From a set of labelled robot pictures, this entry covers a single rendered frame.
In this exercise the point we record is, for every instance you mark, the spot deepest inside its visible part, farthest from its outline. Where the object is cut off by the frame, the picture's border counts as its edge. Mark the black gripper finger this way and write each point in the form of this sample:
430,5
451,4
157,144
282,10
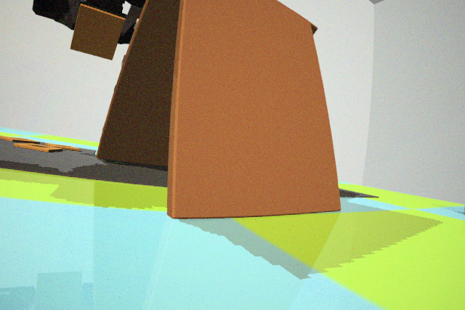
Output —
128,29
66,11

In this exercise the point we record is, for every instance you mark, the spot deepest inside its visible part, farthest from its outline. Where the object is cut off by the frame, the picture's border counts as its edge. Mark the brown letter tile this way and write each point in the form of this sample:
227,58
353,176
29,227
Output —
38,147
96,32
12,139
63,147

